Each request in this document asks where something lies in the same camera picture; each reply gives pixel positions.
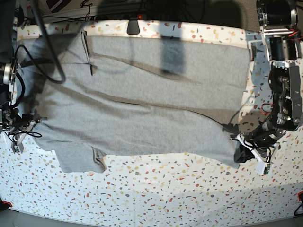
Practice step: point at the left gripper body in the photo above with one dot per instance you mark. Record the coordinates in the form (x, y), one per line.
(262, 144)

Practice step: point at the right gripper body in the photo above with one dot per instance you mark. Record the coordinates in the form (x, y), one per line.
(16, 129)

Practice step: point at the grey T-shirt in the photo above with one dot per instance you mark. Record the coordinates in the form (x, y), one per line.
(133, 96)

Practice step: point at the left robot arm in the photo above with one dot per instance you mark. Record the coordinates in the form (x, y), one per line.
(281, 39)

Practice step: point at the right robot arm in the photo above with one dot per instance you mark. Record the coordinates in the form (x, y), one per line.
(12, 87)

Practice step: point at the red table clamp right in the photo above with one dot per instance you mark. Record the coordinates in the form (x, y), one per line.
(300, 197)

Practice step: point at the red table clamp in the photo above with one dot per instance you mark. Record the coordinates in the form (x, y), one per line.
(300, 197)
(4, 205)

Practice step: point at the red table clamp left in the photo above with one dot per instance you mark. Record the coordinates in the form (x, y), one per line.
(4, 205)

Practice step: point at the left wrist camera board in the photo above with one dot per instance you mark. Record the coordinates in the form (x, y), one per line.
(264, 168)

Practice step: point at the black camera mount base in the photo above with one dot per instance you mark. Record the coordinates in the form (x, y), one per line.
(133, 27)

